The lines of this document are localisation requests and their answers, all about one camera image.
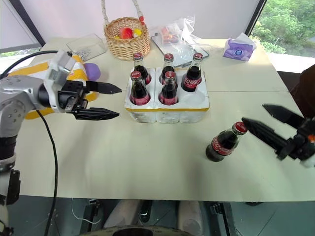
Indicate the red items in bag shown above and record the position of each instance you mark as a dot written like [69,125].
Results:
[169,34]

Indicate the pile of small metal parts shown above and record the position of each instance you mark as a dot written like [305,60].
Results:
[83,53]

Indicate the clear tray with dark rim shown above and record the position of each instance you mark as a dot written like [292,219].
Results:
[189,56]

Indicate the red orange toy fruit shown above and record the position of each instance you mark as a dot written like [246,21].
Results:
[126,33]

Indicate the clear plastic box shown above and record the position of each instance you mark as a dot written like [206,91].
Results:
[86,44]

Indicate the black window frame bar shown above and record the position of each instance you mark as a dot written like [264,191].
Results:
[256,17]
[27,24]

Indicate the white foam crate yellow tape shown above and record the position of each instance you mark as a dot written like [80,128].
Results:
[167,113]

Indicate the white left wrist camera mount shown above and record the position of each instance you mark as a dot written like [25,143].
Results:
[60,64]

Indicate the yellow toy fruit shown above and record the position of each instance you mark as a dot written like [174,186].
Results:
[137,32]

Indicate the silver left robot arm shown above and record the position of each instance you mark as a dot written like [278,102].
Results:
[17,91]

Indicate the purple round object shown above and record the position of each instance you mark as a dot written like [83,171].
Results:
[93,71]

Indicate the dark brown object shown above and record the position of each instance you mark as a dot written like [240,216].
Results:
[305,88]

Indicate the purple tissue pack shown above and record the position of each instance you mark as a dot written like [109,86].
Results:
[237,50]

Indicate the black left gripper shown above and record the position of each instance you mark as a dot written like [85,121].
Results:
[71,94]

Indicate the clear plastic bag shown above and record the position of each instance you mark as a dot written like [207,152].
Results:
[187,29]

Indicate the glass cola bottle red cap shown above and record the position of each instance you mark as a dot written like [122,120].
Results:
[222,145]
[144,71]
[139,92]
[192,77]
[168,93]
[168,67]

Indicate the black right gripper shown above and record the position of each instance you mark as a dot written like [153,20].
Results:
[302,145]

